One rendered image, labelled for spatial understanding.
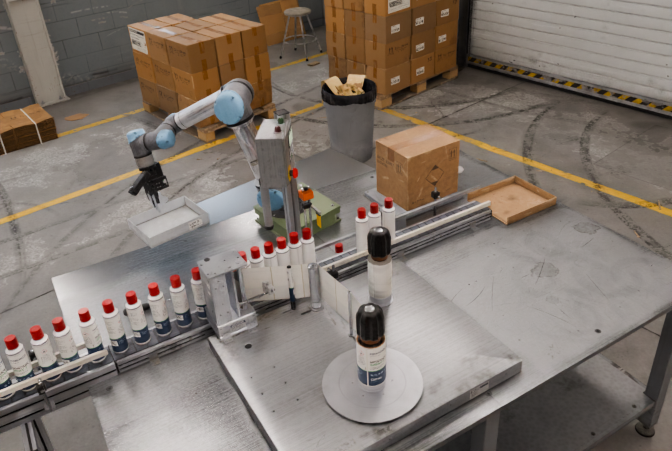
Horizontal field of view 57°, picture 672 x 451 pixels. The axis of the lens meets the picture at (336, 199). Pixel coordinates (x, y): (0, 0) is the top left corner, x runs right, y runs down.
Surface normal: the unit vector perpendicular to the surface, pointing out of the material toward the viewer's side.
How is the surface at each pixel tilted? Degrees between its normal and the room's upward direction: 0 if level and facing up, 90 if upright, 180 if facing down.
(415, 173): 90
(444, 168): 90
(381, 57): 90
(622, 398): 0
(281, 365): 0
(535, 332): 0
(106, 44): 90
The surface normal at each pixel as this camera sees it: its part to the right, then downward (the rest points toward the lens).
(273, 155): -0.07, 0.51
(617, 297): -0.05, -0.87
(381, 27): -0.71, 0.38
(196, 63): 0.65, 0.36
